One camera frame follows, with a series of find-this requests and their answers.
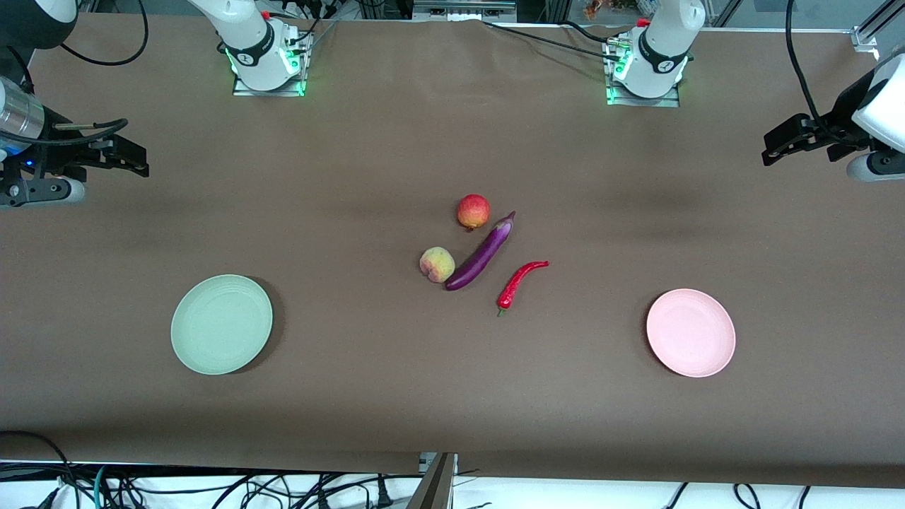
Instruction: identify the red chili pepper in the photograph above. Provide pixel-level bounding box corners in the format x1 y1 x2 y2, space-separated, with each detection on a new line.
496 260 550 317

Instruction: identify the red apple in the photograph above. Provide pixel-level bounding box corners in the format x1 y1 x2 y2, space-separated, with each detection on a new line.
457 194 491 232

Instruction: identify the purple eggplant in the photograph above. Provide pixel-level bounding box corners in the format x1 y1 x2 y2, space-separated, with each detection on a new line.
444 211 517 292

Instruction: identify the yellow pink peach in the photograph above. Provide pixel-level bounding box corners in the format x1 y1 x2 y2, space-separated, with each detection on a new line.
419 247 456 284

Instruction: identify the light green plate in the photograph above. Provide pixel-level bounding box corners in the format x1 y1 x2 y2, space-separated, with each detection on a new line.
170 274 274 375

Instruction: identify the pink plate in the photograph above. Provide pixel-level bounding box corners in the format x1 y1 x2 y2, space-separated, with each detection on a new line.
646 288 737 378

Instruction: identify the grey equipment box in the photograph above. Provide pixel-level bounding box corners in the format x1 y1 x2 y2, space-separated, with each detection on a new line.
414 0 517 22

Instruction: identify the brown table cover sheet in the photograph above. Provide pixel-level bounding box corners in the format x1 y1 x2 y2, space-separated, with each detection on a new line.
0 13 905 488

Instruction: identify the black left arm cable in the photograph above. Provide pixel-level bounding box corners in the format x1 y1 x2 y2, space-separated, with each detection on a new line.
785 0 849 142

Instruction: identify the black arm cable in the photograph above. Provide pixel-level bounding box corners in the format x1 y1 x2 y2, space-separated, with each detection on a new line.
7 0 149 146
785 0 849 142

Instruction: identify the aluminium frame corner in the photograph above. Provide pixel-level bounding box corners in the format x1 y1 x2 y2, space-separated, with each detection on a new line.
852 0 905 52

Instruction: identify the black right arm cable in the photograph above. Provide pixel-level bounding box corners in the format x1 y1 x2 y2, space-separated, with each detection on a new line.
7 0 149 146

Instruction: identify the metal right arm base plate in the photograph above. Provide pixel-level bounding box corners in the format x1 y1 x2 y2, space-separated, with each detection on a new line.
232 67 307 98

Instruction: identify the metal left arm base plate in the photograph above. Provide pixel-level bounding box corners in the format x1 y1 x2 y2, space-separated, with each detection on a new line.
606 78 681 108

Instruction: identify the short black table cable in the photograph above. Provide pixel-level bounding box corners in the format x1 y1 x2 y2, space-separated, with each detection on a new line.
562 20 614 45

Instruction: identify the long black table cable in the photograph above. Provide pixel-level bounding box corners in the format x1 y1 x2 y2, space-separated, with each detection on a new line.
481 20 623 61

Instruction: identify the black looped floor cable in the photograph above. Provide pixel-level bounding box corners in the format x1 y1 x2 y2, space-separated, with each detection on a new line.
0 430 75 509

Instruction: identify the black plug cable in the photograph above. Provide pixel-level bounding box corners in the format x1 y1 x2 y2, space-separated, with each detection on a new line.
297 472 397 509

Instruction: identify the aluminium profile post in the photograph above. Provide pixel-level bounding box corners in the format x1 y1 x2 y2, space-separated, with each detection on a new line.
407 452 459 509

